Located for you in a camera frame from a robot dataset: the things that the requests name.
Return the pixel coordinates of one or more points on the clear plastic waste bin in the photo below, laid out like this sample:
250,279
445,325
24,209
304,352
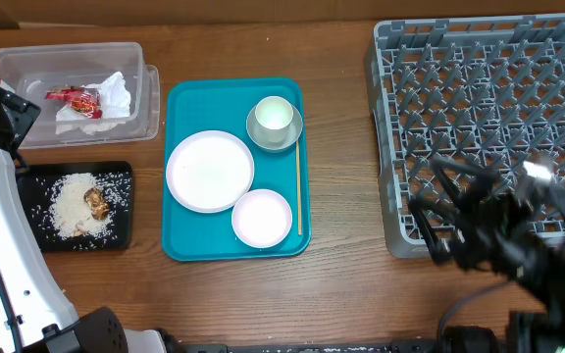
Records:
32,70

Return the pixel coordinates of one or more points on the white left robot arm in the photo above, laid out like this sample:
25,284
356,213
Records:
35,314

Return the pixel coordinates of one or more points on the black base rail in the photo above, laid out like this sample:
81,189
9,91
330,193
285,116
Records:
416,345

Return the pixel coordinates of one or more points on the large white plate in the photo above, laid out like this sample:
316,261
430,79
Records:
209,171

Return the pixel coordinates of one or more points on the pile of white rice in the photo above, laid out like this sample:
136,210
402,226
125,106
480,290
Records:
64,215

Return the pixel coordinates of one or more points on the brown food scrap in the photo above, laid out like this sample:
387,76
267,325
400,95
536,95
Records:
97,204

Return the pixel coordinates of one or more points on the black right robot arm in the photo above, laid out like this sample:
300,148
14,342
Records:
526,331

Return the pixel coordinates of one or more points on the wooden chopstick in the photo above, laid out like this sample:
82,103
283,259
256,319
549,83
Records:
298,189

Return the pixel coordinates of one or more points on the grey small bowl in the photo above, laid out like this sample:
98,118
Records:
297,132

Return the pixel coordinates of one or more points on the small white plate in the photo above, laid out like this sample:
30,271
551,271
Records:
261,218

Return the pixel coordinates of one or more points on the black food waste tray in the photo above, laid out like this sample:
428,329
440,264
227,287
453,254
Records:
28,189

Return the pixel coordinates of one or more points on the red snack wrapper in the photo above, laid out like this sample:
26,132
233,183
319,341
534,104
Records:
81,99

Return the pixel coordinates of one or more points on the grey dishwasher rack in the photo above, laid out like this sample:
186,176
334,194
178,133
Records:
488,90

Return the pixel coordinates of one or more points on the white cup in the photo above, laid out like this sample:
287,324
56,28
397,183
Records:
273,116

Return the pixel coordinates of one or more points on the teal serving tray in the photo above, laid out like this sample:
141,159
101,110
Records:
224,104

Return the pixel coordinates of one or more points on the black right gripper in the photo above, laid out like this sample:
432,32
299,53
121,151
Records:
462,216

